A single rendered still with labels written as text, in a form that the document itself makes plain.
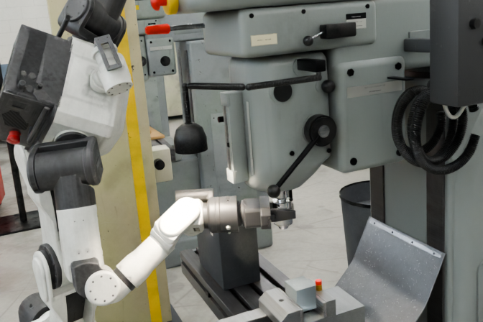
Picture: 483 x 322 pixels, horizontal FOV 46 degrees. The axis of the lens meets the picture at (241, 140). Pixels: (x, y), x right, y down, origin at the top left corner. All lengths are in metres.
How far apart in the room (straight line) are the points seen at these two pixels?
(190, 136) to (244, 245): 0.56
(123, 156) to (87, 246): 1.72
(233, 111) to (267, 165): 0.14
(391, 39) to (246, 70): 0.35
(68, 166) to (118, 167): 1.72
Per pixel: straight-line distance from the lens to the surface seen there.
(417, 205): 1.57
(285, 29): 1.19
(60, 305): 1.87
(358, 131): 1.31
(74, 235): 1.33
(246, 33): 1.16
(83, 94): 1.41
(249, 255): 1.69
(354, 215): 3.30
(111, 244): 3.14
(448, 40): 1.14
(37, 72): 1.41
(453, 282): 1.56
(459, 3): 1.12
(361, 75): 1.30
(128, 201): 3.09
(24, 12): 10.19
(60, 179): 1.33
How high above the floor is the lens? 1.72
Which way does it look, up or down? 13 degrees down
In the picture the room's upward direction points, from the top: 5 degrees counter-clockwise
